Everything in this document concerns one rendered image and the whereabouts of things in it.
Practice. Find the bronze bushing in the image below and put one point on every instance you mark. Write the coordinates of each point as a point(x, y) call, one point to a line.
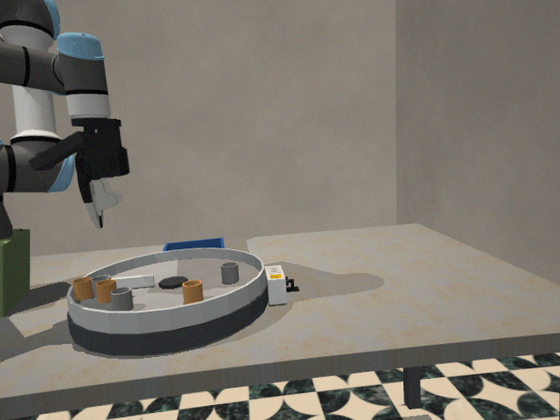
point(81, 289)
point(192, 294)
point(103, 289)

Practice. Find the blue plastic crate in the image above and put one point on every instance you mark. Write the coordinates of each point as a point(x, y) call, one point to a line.
point(207, 243)

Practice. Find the grey metal sleeve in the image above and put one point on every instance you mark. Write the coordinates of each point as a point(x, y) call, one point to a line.
point(96, 280)
point(229, 274)
point(121, 299)

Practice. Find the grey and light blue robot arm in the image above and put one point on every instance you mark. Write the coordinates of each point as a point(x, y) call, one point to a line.
point(37, 159)

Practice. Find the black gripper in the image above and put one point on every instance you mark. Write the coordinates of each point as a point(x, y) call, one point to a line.
point(93, 159)

